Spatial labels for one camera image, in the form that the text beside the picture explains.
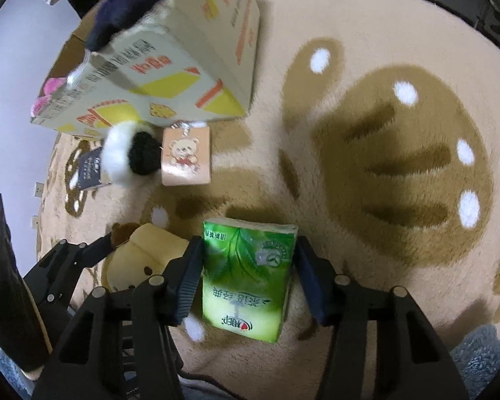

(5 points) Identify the pink plush toy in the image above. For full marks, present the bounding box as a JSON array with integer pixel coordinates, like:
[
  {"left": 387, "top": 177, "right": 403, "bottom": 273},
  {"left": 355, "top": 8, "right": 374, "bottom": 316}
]
[{"left": 30, "top": 78, "right": 66, "bottom": 117}]

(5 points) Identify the open cardboard box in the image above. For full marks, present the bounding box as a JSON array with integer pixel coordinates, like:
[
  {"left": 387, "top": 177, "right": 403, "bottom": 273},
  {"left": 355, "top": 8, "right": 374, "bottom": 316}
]
[{"left": 30, "top": 0, "right": 260, "bottom": 140}]

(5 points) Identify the black face tissue pack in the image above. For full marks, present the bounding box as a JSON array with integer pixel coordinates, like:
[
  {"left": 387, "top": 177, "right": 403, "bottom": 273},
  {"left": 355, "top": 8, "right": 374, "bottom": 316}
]
[{"left": 77, "top": 147, "right": 110, "bottom": 191}]

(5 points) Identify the green tissue pack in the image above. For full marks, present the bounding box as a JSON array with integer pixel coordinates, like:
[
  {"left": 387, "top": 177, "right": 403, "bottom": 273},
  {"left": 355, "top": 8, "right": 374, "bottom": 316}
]
[{"left": 202, "top": 218, "right": 298, "bottom": 343}]

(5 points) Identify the yellow plush toy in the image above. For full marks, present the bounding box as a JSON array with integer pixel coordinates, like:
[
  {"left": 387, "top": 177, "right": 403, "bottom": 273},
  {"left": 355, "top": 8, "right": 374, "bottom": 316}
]
[{"left": 102, "top": 223, "right": 189, "bottom": 292}]

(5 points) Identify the beige patterned plush rug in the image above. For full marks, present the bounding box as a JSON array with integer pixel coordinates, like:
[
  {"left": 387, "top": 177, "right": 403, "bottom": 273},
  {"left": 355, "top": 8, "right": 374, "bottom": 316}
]
[{"left": 35, "top": 0, "right": 500, "bottom": 400}]

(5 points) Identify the white black fluffy pompom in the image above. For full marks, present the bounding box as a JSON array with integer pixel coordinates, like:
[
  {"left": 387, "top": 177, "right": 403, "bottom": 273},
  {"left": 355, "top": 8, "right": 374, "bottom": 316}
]
[{"left": 100, "top": 121, "right": 162, "bottom": 187}]

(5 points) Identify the bear card keychain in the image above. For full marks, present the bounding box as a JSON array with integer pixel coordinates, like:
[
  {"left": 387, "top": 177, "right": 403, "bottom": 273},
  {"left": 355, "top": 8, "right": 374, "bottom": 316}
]
[{"left": 161, "top": 124, "right": 211, "bottom": 187}]

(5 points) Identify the wall socket upper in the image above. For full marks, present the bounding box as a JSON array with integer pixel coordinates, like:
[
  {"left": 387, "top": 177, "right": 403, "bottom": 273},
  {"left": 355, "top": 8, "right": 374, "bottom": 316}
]
[{"left": 34, "top": 182, "right": 45, "bottom": 198}]

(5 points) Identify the purple haired plush doll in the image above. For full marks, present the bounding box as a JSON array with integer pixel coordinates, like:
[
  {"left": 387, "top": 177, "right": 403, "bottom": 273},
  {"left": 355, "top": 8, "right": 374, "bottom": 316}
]
[{"left": 85, "top": 0, "right": 161, "bottom": 52}]

